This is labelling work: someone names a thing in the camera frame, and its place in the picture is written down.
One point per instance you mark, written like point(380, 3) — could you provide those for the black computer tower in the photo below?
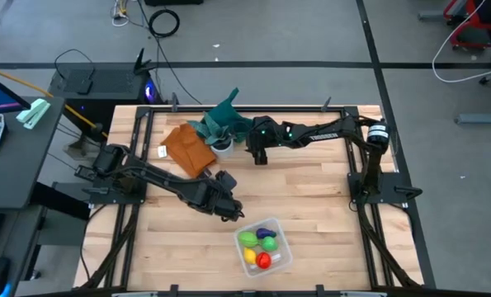
point(109, 84)

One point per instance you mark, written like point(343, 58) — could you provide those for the red plastic tomato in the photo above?
point(263, 260)

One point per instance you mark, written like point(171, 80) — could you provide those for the purple plastic eggplant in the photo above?
point(265, 233)

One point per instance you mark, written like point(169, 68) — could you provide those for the mint green stapler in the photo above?
point(32, 113)

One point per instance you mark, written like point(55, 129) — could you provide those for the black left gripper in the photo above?
point(212, 198)

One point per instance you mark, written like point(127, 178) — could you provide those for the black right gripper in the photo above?
point(261, 138)

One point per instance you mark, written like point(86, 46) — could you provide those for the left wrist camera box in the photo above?
point(227, 180)

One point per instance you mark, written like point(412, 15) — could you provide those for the yellow plastic lemon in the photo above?
point(249, 256)

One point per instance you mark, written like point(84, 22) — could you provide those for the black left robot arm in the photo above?
point(158, 179)

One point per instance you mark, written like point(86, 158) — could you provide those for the black aluminium table frame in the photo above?
point(144, 136)

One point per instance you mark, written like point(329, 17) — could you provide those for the bright green plastic fruit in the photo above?
point(269, 243)

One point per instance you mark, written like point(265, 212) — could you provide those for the clear plastic tupperware container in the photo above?
point(282, 266)

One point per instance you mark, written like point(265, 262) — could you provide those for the orange cloth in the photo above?
point(187, 150)

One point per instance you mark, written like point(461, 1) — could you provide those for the snake plant in white pot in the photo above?
point(222, 148)

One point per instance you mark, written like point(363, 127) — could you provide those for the grey chair base leg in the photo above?
point(480, 119)

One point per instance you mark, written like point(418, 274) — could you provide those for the teal cloth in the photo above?
point(226, 111)

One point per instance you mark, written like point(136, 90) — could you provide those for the white paper tag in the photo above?
point(162, 151)

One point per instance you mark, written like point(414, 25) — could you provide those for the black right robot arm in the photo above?
point(323, 136)

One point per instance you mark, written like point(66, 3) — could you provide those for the yellow-green plastic fruit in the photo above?
point(247, 239)

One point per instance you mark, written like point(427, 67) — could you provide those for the black desk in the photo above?
point(18, 165)

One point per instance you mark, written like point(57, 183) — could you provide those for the red and black cart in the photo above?
point(472, 39)

